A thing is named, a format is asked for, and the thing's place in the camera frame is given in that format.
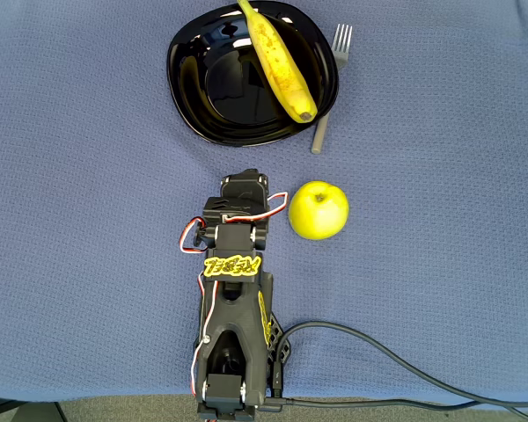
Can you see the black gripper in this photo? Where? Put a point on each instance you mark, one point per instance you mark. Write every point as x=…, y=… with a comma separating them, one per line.
x=245, y=185

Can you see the yellow banana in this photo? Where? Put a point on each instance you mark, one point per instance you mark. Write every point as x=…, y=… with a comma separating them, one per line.
x=277, y=70

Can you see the black robot arm with stickers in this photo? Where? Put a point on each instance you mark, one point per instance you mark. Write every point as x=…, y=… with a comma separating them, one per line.
x=233, y=316

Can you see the glossy black plate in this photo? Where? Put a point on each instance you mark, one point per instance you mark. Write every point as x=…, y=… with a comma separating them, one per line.
x=220, y=88

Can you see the green apple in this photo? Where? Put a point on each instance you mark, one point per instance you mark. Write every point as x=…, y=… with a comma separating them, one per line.
x=319, y=211

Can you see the grey metal fork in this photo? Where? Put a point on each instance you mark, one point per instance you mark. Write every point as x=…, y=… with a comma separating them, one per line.
x=319, y=136

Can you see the blue-grey woven tablecloth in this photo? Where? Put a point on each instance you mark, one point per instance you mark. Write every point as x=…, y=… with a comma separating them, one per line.
x=70, y=176

